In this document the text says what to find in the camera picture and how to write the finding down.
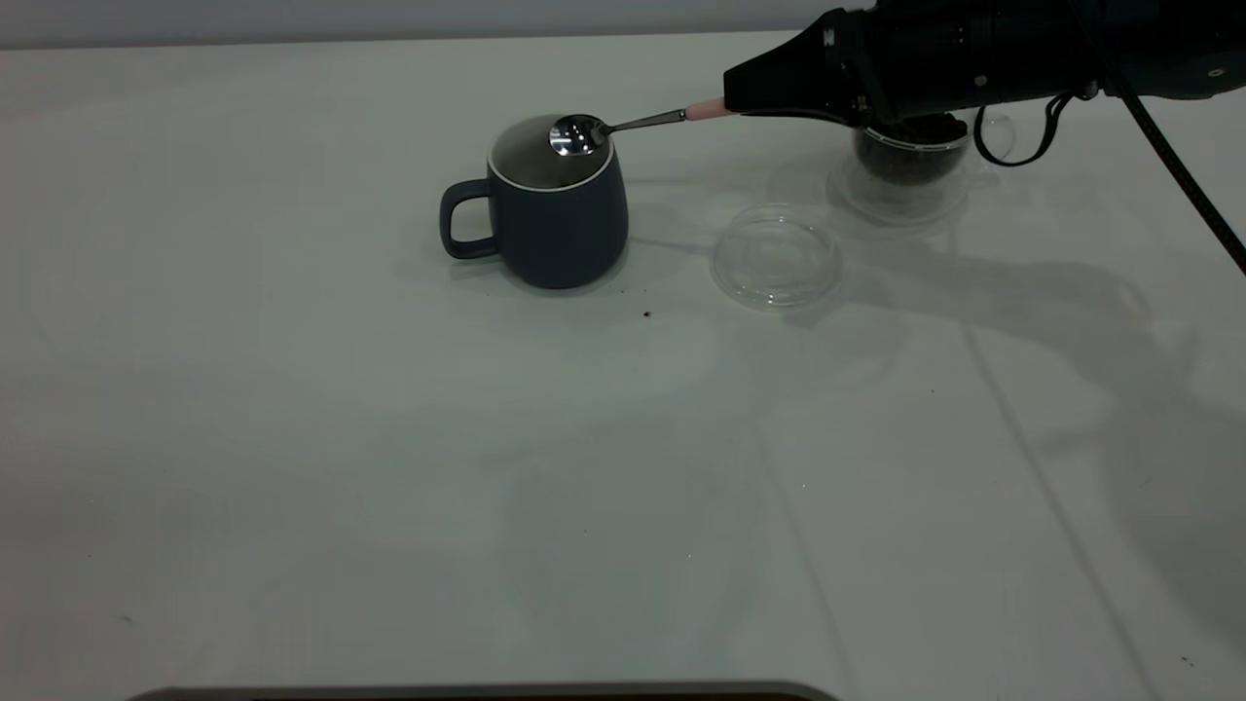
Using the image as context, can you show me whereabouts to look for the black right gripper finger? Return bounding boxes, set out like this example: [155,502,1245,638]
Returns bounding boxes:
[748,97,869,128]
[723,10,862,112]

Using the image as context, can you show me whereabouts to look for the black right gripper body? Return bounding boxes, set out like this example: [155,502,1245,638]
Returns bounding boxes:
[839,0,1111,128]

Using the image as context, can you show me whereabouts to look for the metal spoon with pink handle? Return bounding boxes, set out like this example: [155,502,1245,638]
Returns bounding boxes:
[548,97,733,159]

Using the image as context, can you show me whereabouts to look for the clear round glass lid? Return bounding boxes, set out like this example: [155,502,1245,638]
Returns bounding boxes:
[709,203,843,313]

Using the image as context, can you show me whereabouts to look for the dark blue ceramic mug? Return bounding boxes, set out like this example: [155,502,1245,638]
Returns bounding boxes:
[438,114,630,291]

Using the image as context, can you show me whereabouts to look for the dark coffee beans pile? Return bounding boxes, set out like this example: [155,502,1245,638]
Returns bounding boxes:
[861,113,971,186]

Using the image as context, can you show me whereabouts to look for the clear glass saucer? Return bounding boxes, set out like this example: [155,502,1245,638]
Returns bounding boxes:
[827,146,974,232]

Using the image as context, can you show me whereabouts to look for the clear double-wall glass cup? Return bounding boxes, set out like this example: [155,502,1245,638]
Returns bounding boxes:
[852,105,1019,205]

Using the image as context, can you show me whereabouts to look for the thin black looped cable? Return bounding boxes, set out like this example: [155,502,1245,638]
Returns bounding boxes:
[973,83,1101,168]

